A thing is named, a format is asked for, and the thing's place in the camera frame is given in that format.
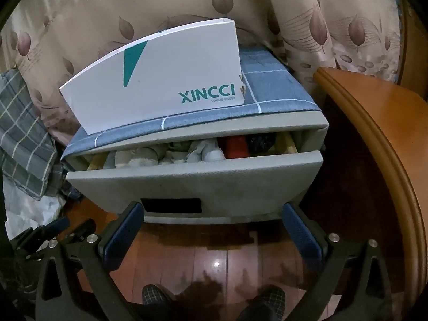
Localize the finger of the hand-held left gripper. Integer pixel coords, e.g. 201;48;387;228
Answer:
12;217;70;251
65;220;97;250

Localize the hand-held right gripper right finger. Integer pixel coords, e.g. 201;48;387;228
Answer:
282;202;393;321

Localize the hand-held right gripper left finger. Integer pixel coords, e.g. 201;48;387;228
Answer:
35;201;145;321

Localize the grey underwear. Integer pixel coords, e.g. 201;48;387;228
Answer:
103;148;159;169

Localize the grey drawer with wooden inside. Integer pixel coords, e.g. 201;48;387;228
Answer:
66;130;323;224

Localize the white underwear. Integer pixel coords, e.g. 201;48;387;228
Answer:
160;140;203;165

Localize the red underwear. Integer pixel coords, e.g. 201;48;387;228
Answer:
223;136;249;158

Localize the cream knit garment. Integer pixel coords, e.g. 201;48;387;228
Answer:
201;140;225;162

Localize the white shoe box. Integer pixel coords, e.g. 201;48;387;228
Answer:
59;18;246;135

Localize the white plastic bag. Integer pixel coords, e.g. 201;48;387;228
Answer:
3;184;66;241

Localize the dark blue printed bag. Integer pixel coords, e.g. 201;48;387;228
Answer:
60;164;82;202

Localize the person's right plaid slipper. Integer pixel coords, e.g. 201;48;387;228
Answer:
259;284;287;321

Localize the grey nightstand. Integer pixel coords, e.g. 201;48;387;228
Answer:
60;109;330;224

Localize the grey plaid cloth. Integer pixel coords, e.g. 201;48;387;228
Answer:
0;68;67;201

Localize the orange wooden furniture board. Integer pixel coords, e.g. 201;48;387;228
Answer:
314;67;426;308

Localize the leaf print curtain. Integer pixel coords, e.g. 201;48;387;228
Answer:
0;0;405;148

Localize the brown wooden frame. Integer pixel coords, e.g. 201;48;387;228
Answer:
398;0;428;91

